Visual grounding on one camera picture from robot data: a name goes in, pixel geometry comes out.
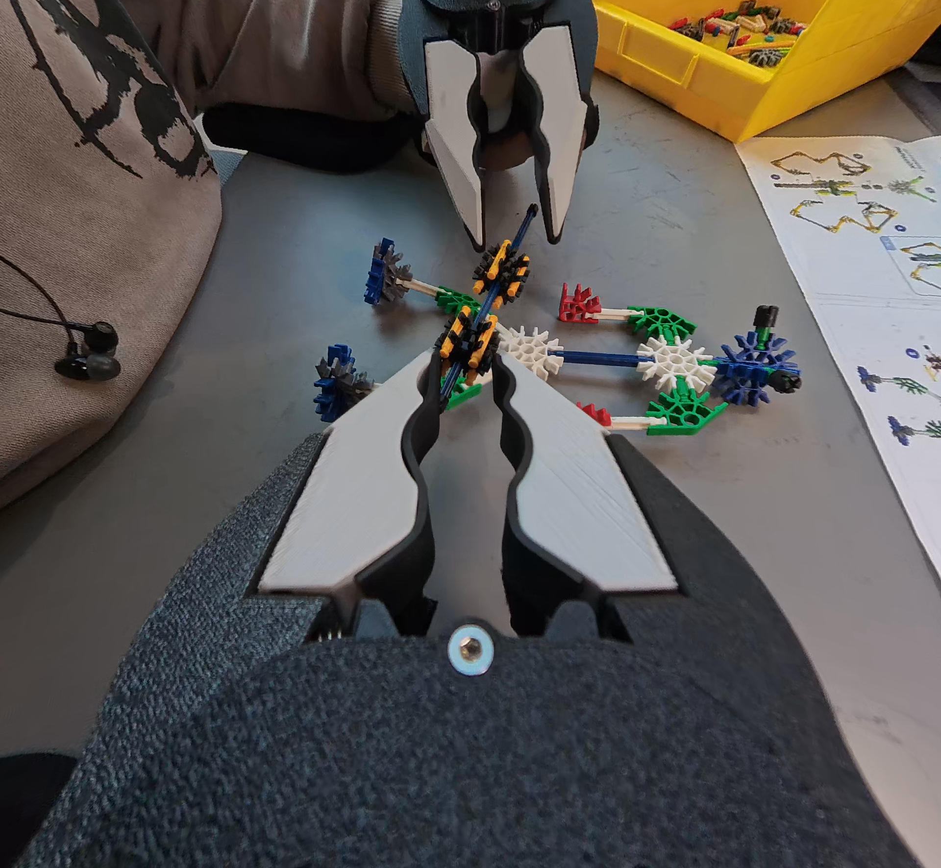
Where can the beige printed hoodie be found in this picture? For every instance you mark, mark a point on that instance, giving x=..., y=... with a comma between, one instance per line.
x=110, y=221

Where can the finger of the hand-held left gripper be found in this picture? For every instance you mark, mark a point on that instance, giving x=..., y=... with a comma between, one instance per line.
x=562, y=111
x=448, y=111

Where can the black orange toy wheel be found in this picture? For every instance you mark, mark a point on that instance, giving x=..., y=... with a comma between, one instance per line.
x=459, y=339
x=514, y=273

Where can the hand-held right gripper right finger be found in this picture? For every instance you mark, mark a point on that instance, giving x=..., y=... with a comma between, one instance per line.
x=588, y=515

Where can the pile of loose toy parts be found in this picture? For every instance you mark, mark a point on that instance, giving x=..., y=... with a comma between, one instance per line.
x=742, y=27

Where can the multicoloured construction toy model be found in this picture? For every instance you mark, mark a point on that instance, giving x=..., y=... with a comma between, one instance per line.
x=673, y=361

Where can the black earbud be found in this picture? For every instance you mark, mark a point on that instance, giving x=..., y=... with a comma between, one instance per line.
x=99, y=335
x=88, y=368

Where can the white instruction sheet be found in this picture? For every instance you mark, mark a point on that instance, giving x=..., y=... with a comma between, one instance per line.
x=831, y=280

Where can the person's right leg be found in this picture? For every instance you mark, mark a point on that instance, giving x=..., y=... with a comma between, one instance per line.
x=29, y=816

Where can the blue-grey chair seat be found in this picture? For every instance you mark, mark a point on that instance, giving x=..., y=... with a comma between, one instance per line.
x=229, y=164

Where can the yellow plastic bin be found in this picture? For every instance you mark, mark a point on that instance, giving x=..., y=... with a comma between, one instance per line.
x=735, y=104

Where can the thin blue toy rod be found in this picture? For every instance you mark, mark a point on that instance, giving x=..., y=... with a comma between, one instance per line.
x=523, y=225

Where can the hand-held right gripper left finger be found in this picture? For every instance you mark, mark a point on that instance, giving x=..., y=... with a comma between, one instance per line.
x=345, y=515

